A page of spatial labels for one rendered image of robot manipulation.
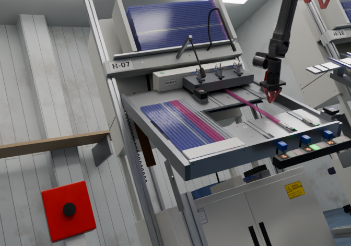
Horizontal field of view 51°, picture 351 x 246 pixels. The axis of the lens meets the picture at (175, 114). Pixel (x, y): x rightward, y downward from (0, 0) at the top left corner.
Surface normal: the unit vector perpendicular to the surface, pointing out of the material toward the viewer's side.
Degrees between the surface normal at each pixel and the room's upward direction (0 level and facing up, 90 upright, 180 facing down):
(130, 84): 90
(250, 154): 133
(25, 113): 90
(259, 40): 90
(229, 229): 90
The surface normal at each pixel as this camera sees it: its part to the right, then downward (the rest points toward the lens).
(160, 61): 0.29, -0.35
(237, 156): 0.42, 0.37
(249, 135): -0.01, -0.91
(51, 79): 0.49, -0.39
